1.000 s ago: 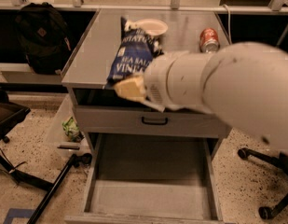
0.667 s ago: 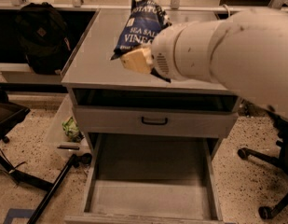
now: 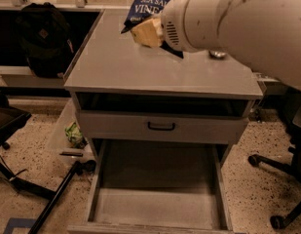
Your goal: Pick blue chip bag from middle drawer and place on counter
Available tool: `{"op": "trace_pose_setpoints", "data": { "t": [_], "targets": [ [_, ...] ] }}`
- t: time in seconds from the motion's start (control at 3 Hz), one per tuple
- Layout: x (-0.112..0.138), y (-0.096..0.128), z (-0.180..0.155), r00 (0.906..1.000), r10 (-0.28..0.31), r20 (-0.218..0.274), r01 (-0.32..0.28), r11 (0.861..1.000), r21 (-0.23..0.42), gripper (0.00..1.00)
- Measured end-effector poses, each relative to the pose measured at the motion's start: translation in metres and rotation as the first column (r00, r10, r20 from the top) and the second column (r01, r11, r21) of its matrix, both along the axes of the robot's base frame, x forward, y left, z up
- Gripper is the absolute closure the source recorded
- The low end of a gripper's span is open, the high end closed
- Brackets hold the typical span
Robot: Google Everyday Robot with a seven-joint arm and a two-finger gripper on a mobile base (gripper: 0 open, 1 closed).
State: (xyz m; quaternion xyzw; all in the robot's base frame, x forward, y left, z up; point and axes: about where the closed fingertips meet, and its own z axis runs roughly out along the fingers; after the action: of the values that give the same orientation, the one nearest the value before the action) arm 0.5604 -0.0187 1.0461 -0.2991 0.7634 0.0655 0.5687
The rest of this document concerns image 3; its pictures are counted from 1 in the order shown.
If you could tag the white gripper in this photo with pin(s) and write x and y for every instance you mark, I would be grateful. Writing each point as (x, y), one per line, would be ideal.
(176, 25)

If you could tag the blue chip bag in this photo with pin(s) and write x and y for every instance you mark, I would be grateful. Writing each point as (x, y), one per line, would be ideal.
(142, 10)

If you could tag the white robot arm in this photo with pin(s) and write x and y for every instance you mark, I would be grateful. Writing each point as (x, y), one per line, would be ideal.
(264, 35)

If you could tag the grey drawer cabinet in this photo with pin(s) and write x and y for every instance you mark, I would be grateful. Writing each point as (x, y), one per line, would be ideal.
(114, 74)

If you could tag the closed grey top drawer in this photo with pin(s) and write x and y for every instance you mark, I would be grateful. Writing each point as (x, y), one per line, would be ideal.
(192, 129)

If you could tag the green chip bag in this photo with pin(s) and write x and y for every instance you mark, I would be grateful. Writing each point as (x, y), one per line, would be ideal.
(75, 136)

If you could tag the open grey middle drawer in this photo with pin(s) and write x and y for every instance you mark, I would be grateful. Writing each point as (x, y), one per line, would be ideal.
(149, 187)

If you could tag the red soda can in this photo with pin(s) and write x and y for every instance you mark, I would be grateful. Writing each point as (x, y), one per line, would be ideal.
(217, 55)

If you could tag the black backpack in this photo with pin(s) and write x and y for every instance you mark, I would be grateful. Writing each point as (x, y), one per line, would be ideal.
(46, 38)

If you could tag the clear plastic bin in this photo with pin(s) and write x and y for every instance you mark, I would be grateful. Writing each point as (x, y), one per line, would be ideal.
(59, 144)

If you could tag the black stand left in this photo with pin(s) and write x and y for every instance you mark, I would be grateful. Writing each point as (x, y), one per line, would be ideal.
(30, 156)

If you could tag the black drawer handle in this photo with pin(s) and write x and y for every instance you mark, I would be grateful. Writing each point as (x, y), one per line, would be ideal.
(161, 127)

